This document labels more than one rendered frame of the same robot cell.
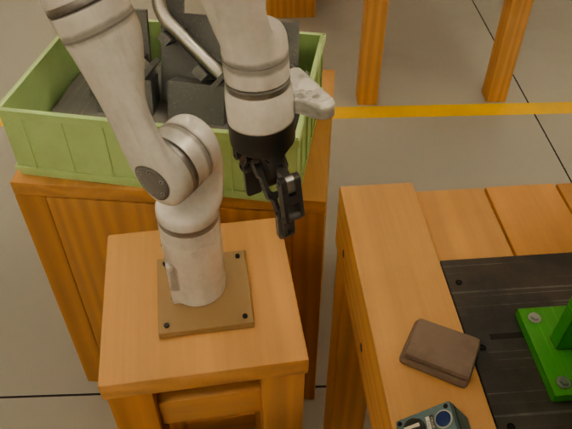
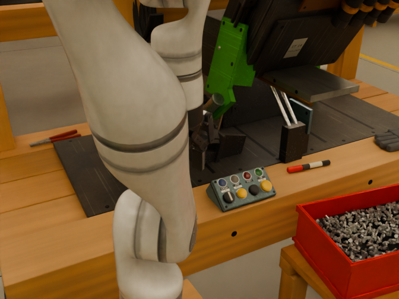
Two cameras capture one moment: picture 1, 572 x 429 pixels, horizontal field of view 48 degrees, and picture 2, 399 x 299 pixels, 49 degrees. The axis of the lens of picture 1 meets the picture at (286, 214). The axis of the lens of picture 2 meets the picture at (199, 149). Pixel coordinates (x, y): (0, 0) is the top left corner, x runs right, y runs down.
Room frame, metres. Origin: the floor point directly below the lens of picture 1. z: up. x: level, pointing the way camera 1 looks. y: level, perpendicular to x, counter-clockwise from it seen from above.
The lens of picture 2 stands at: (0.79, 0.60, 1.53)
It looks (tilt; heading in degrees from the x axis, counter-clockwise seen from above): 29 degrees down; 248
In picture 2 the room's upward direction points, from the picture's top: straight up
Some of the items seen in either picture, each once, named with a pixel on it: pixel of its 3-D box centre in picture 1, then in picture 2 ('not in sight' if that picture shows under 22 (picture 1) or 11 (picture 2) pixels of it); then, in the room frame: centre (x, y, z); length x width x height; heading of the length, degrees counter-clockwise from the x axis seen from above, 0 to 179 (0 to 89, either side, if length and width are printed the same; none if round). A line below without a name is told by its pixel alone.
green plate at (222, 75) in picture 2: not in sight; (235, 58); (0.25, -0.44, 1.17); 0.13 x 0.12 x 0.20; 5
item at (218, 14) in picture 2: not in sight; (249, 64); (0.09, -0.66, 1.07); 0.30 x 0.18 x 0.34; 5
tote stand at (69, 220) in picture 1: (203, 234); not in sight; (1.27, 0.23, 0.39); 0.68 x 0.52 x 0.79; 85
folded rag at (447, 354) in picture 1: (441, 349); not in sight; (0.53, -0.22, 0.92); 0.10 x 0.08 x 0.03; 63
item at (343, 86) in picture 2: not in sight; (287, 73); (0.10, -0.42, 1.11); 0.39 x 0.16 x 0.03; 95
